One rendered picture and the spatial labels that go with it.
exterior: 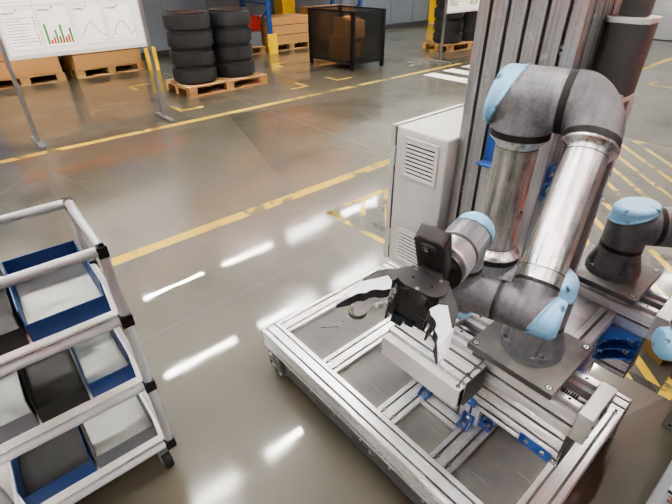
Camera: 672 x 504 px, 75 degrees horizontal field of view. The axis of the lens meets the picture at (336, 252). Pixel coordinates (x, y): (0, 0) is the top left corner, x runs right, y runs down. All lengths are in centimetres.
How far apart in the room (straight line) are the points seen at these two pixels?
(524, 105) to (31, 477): 185
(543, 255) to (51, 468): 170
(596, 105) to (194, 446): 178
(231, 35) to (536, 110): 687
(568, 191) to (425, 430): 113
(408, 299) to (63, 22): 547
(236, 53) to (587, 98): 696
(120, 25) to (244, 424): 488
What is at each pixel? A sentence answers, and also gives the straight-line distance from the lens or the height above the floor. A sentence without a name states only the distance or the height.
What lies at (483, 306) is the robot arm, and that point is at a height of 112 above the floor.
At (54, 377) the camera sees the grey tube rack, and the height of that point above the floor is 53.
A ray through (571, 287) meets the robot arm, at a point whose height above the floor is 104.
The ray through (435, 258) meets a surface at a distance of 63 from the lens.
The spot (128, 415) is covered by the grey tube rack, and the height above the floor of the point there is 19.
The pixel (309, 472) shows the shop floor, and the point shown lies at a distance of 188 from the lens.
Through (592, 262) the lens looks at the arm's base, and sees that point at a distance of 159.
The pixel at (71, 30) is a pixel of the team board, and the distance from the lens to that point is 588.
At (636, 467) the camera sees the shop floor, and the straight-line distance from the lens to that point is 220.
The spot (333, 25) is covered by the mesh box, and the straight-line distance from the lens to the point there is 896.
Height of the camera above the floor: 162
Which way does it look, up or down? 33 degrees down
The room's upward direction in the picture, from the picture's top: 1 degrees counter-clockwise
